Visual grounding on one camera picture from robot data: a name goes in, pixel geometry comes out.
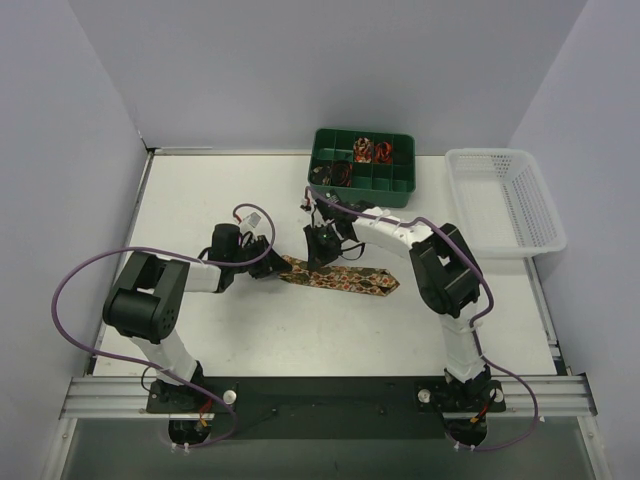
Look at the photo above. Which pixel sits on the paisley patterned necktie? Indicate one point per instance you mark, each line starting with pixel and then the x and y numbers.
pixel 377 282

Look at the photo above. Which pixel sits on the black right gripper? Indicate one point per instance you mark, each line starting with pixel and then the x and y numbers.
pixel 321 251

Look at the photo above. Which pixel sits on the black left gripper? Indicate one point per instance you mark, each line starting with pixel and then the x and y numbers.
pixel 265 263

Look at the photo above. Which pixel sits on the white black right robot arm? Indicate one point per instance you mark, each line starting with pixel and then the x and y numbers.
pixel 448 278

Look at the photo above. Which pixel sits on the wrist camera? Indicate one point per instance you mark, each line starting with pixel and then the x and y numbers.
pixel 330 197
pixel 251 221

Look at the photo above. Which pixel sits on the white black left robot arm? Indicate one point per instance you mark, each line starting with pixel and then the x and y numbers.
pixel 144 303

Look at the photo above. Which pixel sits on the white perforated plastic basket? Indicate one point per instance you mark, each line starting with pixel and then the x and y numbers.
pixel 503 203

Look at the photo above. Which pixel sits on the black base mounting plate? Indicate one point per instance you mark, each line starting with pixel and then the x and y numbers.
pixel 333 408

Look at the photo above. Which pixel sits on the rolled cream paisley tie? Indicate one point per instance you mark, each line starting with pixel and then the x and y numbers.
pixel 363 150

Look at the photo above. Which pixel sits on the rolled dark brown tie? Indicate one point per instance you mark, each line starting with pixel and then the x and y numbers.
pixel 321 175

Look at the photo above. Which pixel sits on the aluminium front rail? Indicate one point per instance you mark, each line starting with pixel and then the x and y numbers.
pixel 123 398

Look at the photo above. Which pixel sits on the rolled red black tie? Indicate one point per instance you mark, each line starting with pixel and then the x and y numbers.
pixel 341 173

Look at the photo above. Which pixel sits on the green compartment organizer box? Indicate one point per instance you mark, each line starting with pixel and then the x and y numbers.
pixel 383 185

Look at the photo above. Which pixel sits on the rolled orange black tie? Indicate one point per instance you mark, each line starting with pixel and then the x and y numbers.
pixel 383 153

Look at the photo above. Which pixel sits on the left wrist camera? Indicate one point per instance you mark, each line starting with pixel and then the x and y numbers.
pixel 251 221

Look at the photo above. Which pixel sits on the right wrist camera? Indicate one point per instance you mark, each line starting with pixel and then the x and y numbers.
pixel 330 197

